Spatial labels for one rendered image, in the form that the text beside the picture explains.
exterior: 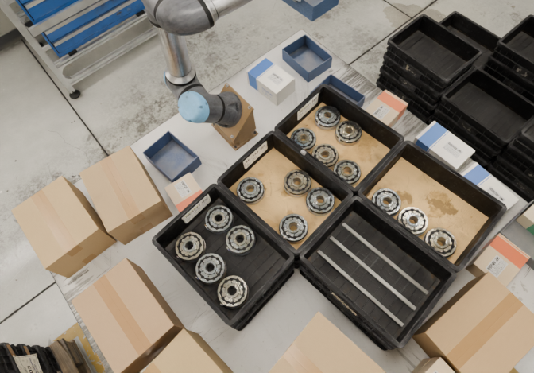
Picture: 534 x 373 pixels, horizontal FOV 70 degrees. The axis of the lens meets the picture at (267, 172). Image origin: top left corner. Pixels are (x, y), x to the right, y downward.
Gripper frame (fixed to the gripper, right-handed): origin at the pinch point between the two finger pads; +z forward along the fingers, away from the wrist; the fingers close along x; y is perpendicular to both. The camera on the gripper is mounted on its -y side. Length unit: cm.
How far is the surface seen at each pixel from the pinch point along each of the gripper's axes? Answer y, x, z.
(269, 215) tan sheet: 55, -62, 25
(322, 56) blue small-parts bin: 3.1, 11.6, 40.8
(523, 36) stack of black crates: 53, 118, 71
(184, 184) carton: 20, -79, 29
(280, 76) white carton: 3.7, -15.0, 32.0
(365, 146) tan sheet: 57, -14, 28
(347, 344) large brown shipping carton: 104, -70, 17
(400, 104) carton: 50, 14, 36
